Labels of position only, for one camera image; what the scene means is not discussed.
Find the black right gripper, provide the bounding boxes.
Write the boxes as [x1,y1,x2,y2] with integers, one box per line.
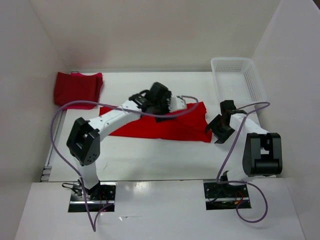
[205,114,236,145]

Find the bright red t shirt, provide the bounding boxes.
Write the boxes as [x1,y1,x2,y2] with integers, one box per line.
[111,101,212,143]

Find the pink red t shirt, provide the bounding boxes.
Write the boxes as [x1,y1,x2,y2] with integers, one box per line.
[65,72,104,111]

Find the dark red t shirt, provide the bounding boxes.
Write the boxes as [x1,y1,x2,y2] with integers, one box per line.
[53,72,103,107]

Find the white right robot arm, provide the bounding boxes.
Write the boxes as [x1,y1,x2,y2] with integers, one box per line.
[205,100,283,197]

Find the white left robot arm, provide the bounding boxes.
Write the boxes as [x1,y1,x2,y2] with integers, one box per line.
[66,82,187,200]

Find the white plastic laundry basket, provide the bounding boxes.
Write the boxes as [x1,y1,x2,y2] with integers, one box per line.
[210,57,267,106]

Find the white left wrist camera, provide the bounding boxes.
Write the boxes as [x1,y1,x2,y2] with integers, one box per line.
[168,96,187,113]

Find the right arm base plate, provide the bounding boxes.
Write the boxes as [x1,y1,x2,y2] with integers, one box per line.
[203,181,251,211]

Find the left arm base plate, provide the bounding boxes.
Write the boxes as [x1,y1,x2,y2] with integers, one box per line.
[62,182,116,213]

